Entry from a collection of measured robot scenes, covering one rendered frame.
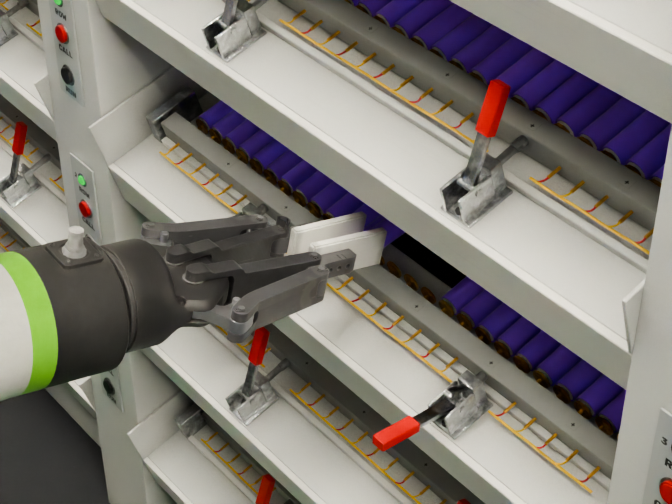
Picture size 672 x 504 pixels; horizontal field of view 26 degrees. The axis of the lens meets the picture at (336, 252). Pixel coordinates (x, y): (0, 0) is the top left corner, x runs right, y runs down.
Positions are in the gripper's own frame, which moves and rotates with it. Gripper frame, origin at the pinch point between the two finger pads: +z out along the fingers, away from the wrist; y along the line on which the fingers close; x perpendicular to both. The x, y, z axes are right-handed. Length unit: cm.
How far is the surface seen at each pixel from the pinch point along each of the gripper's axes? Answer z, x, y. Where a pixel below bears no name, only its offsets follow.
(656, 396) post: -2.6, -8.7, -31.6
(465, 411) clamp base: 2.3, 6.2, -14.5
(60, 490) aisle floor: 7, 63, 45
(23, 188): 5, 26, 55
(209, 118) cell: 6.2, 3.1, 26.2
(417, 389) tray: 2.3, 7.7, -9.5
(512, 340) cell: 7.6, 2.6, -12.7
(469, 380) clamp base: 3.1, 4.4, -13.4
